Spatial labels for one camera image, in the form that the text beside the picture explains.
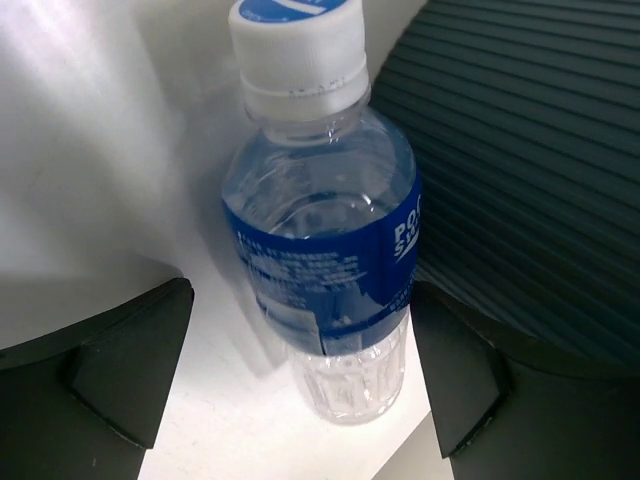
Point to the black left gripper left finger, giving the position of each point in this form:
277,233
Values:
87,401

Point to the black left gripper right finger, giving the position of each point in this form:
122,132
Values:
506,405

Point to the clear bottle blue Pocari label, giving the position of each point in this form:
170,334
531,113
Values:
324,204

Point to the dark teal plastic bin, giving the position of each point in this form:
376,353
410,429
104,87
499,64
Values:
524,118

